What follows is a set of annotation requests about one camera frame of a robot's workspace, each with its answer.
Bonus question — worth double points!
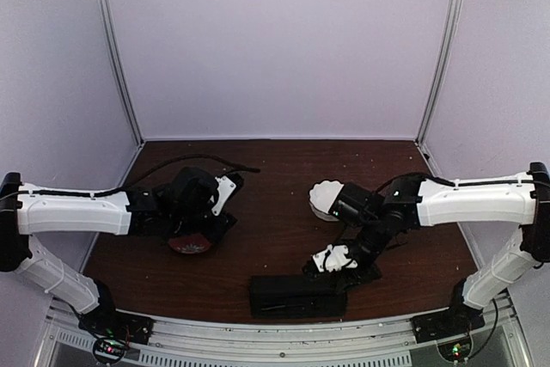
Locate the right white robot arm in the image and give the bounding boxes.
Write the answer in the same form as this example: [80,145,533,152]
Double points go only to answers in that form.
[302,162,549,334]

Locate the red floral plate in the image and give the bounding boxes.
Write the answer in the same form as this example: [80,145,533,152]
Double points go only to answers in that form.
[168,233,212,254]

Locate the right round controller board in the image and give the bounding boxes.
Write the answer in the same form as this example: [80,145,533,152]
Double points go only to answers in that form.
[437,337,474,364]

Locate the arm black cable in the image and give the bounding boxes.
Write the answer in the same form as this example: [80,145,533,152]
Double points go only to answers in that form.
[373,172,550,192]
[0,154,262,200]

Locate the black zip tool case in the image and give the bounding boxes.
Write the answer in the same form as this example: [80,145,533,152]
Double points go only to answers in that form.
[248,275,348,320]

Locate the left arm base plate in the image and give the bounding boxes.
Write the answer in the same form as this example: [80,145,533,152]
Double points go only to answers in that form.
[77,311,154,345]

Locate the white scalloped bowl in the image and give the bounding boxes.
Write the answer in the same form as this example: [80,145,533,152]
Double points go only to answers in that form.
[309,180,344,222]

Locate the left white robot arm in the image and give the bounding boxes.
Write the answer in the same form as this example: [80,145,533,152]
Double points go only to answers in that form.
[1,168,244,336]

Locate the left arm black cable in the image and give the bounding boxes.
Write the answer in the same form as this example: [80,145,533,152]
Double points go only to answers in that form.
[0,154,262,200]

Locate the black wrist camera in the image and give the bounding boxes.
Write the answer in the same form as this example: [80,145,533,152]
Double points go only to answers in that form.
[329,182,384,227]
[170,167,219,219]

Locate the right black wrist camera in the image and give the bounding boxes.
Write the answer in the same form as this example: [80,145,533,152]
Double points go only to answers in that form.
[329,182,384,227]

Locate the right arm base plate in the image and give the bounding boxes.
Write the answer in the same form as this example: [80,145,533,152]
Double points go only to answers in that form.
[411,310,486,344]

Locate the round controller board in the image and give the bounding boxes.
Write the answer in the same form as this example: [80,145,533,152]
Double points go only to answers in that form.
[437,337,474,364]
[92,338,128,364]

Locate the right aluminium frame post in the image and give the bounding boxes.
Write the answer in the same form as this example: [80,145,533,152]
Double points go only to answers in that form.
[415,0,463,147]

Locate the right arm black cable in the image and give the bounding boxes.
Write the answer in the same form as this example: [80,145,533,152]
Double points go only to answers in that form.
[373,172,550,192]

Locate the left aluminium frame post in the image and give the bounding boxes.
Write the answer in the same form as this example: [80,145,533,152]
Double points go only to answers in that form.
[97,0,144,146]

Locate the left round controller board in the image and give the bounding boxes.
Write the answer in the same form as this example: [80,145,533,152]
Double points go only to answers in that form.
[92,338,128,364]

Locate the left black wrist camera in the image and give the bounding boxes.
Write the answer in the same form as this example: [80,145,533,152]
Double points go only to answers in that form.
[170,167,219,219]

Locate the aluminium front rail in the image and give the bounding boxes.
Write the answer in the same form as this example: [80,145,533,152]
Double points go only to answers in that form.
[34,293,529,367]

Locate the aluminium frame post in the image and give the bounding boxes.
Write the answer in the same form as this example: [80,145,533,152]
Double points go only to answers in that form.
[415,0,463,147]
[97,0,144,146]

